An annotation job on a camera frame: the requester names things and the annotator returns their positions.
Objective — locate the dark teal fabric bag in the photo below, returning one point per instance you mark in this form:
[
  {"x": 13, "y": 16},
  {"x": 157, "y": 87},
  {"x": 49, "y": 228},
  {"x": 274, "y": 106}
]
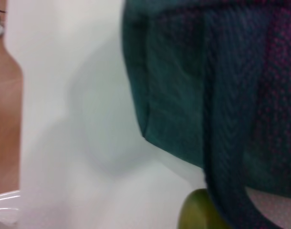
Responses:
[{"x": 171, "y": 83}]

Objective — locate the green cucumber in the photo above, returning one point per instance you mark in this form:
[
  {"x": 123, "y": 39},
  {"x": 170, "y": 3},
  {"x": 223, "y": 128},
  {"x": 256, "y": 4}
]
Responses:
[{"x": 195, "y": 212}]

